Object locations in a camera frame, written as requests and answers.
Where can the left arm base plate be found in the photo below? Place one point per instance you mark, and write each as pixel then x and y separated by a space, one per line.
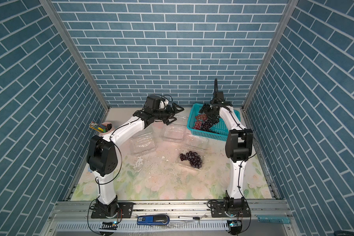
pixel 113 210

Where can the red grape bunch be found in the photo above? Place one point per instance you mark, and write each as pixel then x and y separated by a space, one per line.
pixel 198 124
pixel 201 117

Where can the black marker pen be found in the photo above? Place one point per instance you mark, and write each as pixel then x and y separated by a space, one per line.
pixel 189 218

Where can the blue black handheld device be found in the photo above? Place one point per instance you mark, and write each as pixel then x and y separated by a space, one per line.
pixel 153 220

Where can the dark purple grape bunch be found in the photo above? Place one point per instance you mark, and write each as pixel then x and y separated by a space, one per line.
pixel 192 158

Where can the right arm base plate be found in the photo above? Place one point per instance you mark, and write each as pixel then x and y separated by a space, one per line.
pixel 218 210

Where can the aluminium front rail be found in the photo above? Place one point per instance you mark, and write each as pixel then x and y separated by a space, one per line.
pixel 73 219

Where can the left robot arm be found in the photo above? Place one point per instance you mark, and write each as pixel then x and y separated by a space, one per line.
pixel 104 153

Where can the teal metal bracket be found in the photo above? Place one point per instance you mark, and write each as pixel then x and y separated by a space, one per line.
pixel 273 219

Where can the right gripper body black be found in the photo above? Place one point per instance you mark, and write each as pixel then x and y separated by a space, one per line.
pixel 207 110

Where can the teal plastic basket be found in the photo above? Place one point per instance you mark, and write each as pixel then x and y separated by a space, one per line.
pixel 228 121

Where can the dark grape bunch middle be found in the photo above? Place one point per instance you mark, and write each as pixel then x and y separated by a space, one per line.
pixel 207 126

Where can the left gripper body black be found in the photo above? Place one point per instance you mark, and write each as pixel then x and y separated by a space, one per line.
pixel 159 115

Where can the coloured pens bundle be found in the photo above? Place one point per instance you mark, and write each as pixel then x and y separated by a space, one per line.
pixel 98 127

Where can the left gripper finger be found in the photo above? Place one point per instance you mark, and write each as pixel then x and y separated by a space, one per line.
pixel 169 119
pixel 176 108

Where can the clear clamshell container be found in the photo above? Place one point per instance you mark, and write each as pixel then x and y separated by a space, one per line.
pixel 175 132
pixel 143 144
pixel 193 143

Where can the pink pen cup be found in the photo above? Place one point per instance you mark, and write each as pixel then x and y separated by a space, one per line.
pixel 109 128

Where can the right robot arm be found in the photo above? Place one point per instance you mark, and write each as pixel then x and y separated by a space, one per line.
pixel 239 143

